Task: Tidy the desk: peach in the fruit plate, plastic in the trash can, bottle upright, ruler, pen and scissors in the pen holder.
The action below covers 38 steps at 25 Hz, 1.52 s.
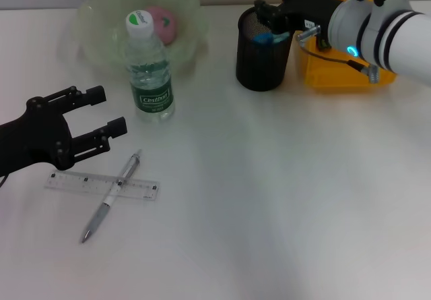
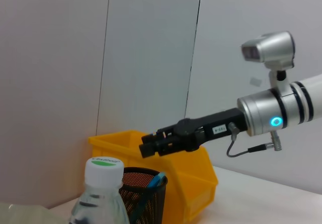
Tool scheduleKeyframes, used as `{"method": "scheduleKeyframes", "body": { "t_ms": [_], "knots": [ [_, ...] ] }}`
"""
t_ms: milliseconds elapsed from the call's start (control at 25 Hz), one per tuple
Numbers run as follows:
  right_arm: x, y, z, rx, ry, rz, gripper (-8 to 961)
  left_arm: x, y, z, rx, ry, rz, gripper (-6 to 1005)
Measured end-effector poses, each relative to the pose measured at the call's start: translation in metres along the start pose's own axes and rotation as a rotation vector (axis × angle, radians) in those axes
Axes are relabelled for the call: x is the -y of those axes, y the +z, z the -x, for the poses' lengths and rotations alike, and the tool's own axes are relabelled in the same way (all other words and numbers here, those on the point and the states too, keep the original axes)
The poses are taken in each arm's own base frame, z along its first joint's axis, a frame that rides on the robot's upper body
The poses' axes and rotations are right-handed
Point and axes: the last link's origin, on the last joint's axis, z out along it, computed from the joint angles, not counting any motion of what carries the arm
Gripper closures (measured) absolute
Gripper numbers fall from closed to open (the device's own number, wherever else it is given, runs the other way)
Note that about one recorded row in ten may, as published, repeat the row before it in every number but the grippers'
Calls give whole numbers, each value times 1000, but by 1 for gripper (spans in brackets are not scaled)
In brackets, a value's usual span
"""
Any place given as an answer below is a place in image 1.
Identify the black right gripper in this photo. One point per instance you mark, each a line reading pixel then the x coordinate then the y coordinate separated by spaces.
pixel 313 10

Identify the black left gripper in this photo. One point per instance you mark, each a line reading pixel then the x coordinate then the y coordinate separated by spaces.
pixel 33 138

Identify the blue turquoise scissors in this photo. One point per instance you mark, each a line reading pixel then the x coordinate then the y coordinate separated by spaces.
pixel 264 38

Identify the clear plastic ruler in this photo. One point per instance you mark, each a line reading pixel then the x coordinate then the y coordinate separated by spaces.
pixel 74 182

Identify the clear water bottle green label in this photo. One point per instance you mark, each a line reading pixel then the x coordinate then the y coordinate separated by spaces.
pixel 151 87

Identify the silver white pen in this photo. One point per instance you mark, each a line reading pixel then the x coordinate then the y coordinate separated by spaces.
pixel 101 210

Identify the black mesh pen cup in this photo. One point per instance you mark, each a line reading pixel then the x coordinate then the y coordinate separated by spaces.
pixel 264 67

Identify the green glass fruit plate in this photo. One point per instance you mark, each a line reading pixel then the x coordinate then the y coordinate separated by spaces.
pixel 101 33

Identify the yellow plastic storage bin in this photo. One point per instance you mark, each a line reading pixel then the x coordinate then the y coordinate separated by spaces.
pixel 336 77

